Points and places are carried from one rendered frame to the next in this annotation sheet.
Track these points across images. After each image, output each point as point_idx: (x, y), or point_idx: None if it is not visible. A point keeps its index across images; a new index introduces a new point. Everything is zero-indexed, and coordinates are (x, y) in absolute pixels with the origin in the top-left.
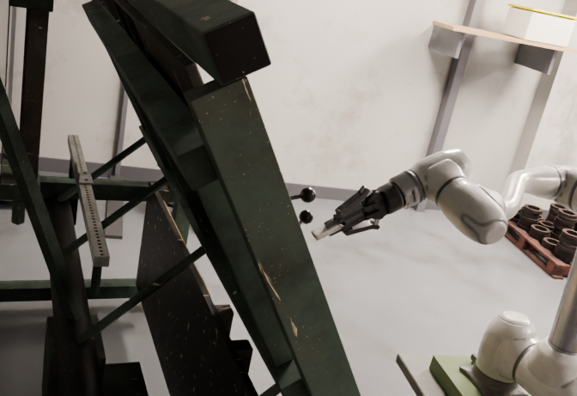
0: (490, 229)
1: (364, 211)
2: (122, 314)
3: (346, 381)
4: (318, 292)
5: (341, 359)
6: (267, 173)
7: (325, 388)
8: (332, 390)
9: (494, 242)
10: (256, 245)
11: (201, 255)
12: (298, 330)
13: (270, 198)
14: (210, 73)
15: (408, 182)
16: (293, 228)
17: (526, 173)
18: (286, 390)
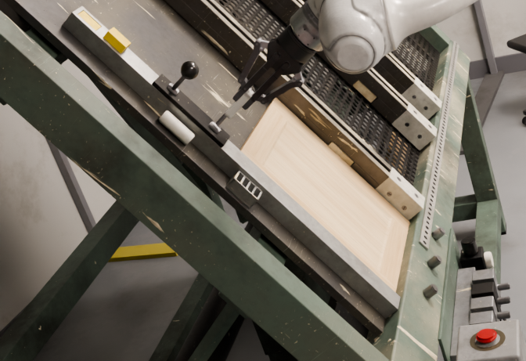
0: (336, 52)
1: (266, 70)
2: None
3: (260, 279)
4: (155, 179)
5: (234, 252)
6: (23, 70)
7: (238, 288)
8: (248, 290)
9: (362, 67)
10: (59, 143)
11: None
12: (160, 224)
13: (42, 95)
14: None
15: (298, 16)
16: (83, 117)
17: None
18: (224, 295)
